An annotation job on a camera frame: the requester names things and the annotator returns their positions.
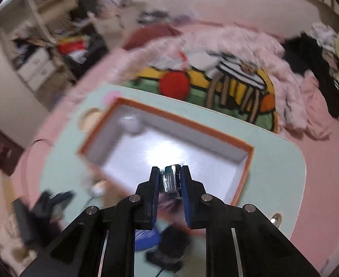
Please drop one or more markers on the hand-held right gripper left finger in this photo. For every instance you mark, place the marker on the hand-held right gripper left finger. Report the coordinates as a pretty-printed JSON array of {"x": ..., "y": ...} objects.
[{"x": 146, "y": 207}]

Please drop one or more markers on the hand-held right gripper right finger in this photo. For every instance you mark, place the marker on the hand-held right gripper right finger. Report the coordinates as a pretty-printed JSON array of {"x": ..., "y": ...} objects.
[{"x": 186, "y": 210}]

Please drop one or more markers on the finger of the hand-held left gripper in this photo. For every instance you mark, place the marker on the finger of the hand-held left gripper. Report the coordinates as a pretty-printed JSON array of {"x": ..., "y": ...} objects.
[{"x": 64, "y": 197}]

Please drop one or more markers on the small shiny foil object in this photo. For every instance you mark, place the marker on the small shiny foil object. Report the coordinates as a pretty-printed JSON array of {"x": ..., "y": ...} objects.
[{"x": 169, "y": 180}]

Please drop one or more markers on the orange cardboard box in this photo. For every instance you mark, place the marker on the orange cardboard box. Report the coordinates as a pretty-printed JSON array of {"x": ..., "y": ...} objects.
[{"x": 169, "y": 141}]

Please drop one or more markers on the white fluffy ball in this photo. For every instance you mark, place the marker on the white fluffy ball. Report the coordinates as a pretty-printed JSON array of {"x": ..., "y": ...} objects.
[{"x": 130, "y": 122}]

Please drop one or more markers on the mint cartoon-print desktop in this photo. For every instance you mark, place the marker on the mint cartoon-print desktop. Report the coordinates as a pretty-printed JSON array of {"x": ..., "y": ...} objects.
[{"x": 273, "y": 184}]

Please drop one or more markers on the dark brown furniture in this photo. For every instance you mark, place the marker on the dark brown furniture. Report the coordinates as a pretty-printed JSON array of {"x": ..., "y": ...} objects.
[{"x": 0, "y": 150}]

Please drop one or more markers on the round cartoon rug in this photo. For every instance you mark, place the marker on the round cartoon rug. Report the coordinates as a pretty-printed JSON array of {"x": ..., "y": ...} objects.
[{"x": 236, "y": 92}]

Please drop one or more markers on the white drawer cabinet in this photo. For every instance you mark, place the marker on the white drawer cabinet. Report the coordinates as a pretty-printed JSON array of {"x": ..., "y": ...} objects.
[{"x": 35, "y": 66}]

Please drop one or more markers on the black white striped cloth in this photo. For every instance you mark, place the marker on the black white striped cloth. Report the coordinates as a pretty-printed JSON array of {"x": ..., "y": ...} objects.
[{"x": 238, "y": 69}]

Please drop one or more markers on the red cardboard box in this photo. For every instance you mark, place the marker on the red cardboard box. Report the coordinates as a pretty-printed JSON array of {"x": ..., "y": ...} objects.
[{"x": 72, "y": 45}]

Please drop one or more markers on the maroon pillow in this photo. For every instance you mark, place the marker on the maroon pillow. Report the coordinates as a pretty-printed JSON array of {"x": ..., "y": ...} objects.
[{"x": 152, "y": 34}]

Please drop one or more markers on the black clothes pile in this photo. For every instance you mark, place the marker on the black clothes pile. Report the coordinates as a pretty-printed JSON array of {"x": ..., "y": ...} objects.
[{"x": 311, "y": 60}]

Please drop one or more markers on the white clothes pile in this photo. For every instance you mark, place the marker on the white clothes pile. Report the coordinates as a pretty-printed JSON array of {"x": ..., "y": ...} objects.
[{"x": 324, "y": 36}]

